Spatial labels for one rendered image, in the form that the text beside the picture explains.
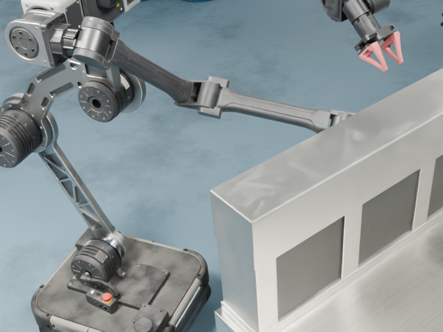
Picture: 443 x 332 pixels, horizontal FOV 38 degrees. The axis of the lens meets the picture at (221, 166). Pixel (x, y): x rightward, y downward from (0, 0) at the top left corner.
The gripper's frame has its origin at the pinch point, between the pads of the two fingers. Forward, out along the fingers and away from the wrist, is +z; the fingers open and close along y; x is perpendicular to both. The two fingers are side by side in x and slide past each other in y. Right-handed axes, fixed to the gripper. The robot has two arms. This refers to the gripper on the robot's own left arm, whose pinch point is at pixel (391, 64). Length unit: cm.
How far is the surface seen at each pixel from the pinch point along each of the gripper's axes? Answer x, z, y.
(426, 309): 49, 42, 67
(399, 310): 47, 40, 70
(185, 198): -190, -20, -11
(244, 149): -199, -31, -63
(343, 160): 58, 19, 72
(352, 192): 55, 23, 72
